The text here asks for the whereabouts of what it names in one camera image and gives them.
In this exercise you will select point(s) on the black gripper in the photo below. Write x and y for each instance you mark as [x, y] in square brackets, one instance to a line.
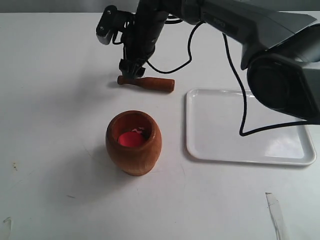
[141, 37]

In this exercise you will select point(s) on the brown wooden pestle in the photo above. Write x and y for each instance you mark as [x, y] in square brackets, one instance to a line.
[165, 85]

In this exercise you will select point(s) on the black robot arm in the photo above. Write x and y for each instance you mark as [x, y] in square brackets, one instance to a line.
[278, 48]

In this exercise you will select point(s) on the red object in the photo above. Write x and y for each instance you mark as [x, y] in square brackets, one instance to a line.
[131, 139]

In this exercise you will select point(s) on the wooden mortar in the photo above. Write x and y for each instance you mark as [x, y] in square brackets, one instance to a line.
[138, 160]

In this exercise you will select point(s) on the white plastic tray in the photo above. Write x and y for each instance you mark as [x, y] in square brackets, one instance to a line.
[212, 121]

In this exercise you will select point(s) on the clear tape strip left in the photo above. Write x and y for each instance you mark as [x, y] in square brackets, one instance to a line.
[6, 229]

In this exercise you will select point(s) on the clear tape strip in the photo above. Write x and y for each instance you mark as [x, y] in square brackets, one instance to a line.
[6, 229]
[277, 217]

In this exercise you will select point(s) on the clear tape strip right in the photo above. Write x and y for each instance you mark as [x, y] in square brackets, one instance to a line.
[277, 217]

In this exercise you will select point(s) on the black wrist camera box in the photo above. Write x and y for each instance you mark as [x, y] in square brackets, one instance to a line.
[112, 22]

